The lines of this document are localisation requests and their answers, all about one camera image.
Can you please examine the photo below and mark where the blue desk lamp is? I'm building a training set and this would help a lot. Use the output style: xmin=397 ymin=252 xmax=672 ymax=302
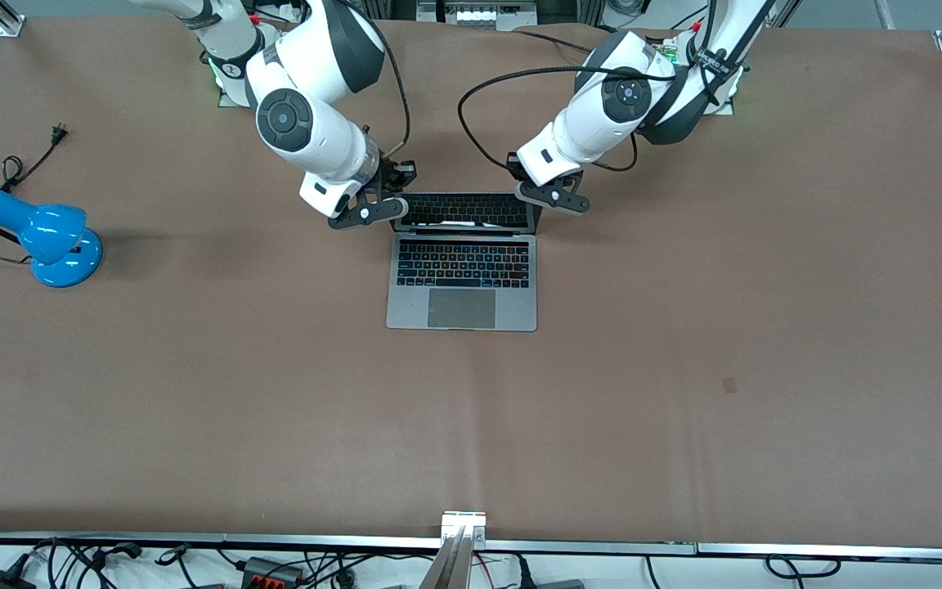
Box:
xmin=0 ymin=190 xmax=104 ymax=289

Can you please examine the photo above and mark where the white power strip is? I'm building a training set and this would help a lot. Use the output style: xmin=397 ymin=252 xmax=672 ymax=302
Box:
xmin=418 ymin=0 xmax=539 ymax=31

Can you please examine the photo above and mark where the aluminium profile bar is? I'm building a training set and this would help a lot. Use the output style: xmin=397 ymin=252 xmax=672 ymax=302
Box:
xmin=418 ymin=511 xmax=488 ymax=589

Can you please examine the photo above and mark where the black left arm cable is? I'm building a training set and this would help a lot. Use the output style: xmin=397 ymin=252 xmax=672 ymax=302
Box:
xmin=458 ymin=65 xmax=676 ymax=174

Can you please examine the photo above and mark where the aluminium table edge rail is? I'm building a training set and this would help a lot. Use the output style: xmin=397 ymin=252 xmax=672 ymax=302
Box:
xmin=0 ymin=532 xmax=942 ymax=565

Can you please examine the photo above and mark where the black cable on mat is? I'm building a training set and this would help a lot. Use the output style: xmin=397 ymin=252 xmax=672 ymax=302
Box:
xmin=512 ymin=29 xmax=607 ymax=55

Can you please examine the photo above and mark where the black looped floor cable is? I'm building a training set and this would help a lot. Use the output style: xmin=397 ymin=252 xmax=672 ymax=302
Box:
xmin=765 ymin=555 xmax=841 ymax=583

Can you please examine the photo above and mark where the brown table mat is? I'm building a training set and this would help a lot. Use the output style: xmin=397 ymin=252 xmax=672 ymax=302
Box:
xmin=0 ymin=16 xmax=942 ymax=549

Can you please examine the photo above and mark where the black lamp power cable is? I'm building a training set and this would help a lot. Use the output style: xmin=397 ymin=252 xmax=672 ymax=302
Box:
xmin=0 ymin=123 xmax=71 ymax=267

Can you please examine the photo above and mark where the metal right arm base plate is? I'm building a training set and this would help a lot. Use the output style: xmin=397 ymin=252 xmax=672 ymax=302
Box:
xmin=216 ymin=78 xmax=263 ymax=110

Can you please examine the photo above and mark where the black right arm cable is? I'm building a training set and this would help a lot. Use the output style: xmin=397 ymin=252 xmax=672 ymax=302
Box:
xmin=369 ymin=20 xmax=412 ymax=160

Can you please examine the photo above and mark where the grey laptop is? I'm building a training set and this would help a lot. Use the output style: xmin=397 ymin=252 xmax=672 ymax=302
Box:
xmin=386 ymin=192 xmax=539 ymax=333

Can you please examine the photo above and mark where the black orange connector box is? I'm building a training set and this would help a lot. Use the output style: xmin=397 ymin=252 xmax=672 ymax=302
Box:
xmin=240 ymin=556 xmax=306 ymax=588

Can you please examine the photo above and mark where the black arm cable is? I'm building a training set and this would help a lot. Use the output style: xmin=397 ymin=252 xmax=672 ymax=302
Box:
xmin=458 ymin=65 xmax=676 ymax=174
xmin=369 ymin=20 xmax=412 ymax=160

